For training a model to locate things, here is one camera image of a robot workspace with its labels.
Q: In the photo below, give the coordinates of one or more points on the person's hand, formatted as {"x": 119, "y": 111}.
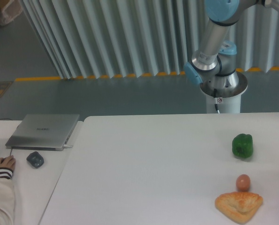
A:
{"x": 8, "y": 163}

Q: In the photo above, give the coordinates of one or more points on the white striped sleeve forearm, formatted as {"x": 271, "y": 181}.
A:
{"x": 7, "y": 197}

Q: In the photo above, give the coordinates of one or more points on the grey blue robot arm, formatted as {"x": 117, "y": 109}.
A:
{"x": 222, "y": 14}

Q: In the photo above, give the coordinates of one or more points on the dark grey small device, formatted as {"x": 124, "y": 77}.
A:
{"x": 35, "y": 159}

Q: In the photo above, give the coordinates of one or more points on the white side desk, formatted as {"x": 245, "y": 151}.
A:
{"x": 33, "y": 187}

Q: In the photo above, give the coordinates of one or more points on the silver closed laptop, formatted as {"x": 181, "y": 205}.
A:
{"x": 43, "y": 132}

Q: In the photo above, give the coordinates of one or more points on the green bell pepper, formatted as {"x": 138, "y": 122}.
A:
{"x": 242, "y": 145}

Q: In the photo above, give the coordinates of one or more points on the brown egg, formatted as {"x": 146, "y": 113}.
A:
{"x": 243, "y": 183}

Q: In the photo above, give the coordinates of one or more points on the triangular golden bread pastry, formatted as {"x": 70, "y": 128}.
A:
{"x": 240, "y": 207}

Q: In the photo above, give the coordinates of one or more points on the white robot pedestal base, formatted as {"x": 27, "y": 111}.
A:
{"x": 223, "y": 93}

